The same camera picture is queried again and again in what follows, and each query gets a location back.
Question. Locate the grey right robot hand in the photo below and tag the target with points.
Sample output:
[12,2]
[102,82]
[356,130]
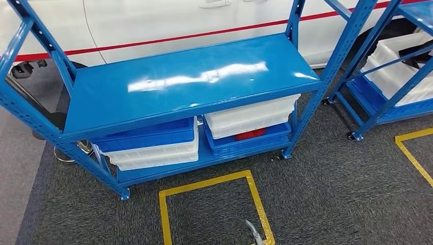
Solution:
[254,233]

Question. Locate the blue metal shelf rack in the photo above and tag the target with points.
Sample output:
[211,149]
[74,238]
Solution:
[203,74]
[365,115]

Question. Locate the black part in bin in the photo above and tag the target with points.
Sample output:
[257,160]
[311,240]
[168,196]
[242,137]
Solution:
[414,59]

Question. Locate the yellow floor tape square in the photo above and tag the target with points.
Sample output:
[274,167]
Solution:
[164,216]

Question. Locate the red object in bin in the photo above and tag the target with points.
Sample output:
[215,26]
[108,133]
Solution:
[250,134]

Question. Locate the black round floor disc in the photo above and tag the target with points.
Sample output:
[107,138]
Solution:
[55,123]

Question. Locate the white car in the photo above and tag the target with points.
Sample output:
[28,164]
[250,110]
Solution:
[152,20]

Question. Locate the black stanchion post chrome base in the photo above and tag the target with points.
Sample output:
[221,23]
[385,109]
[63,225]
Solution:
[79,150]

